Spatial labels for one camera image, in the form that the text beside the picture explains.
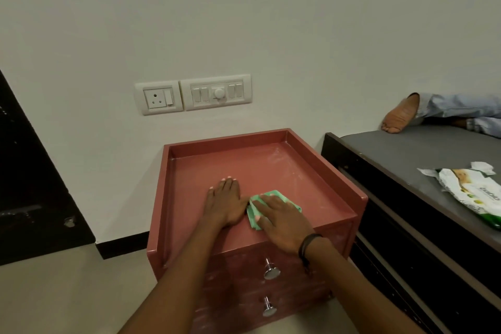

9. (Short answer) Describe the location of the silver drawer knob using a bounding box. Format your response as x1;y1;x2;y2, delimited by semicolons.
262;296;278;318
263;258;281;281

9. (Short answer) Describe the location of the black wrist band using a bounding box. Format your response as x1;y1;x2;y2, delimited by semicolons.
298;233;324;274

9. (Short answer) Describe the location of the black baseboard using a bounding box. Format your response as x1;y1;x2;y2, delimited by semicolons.
96;231;151;261

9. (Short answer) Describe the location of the black door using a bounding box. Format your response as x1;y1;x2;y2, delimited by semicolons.
0;69;97;267

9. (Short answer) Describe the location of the person's left forearm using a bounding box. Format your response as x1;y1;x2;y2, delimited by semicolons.
119;217;235;334

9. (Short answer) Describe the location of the person's left hand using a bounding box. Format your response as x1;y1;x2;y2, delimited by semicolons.
202;177;251;229

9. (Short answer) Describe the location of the person's right hand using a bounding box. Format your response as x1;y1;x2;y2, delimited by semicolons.
250;193;323;256

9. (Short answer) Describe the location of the white green wipes packet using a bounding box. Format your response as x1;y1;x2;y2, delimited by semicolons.
416;161;501;231

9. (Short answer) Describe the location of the green cleaning cloth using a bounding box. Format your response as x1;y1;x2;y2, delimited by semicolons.
245;189;303;231

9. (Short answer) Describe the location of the black bed frame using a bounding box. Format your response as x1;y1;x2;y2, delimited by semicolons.
320;132;501;334

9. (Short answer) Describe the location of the grey mattress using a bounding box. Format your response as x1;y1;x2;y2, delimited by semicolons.
339;124;501;252

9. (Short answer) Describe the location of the red wooden nightstand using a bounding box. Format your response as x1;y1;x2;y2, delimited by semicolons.
147;128;369;334

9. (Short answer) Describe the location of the white wall socket plate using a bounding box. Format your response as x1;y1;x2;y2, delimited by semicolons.
134;80;185;116

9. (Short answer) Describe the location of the person's right forearm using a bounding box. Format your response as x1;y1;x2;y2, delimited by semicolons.
305;236;425;334

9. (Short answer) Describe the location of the white wall switch plate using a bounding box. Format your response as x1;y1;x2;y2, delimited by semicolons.
179;74;253;112

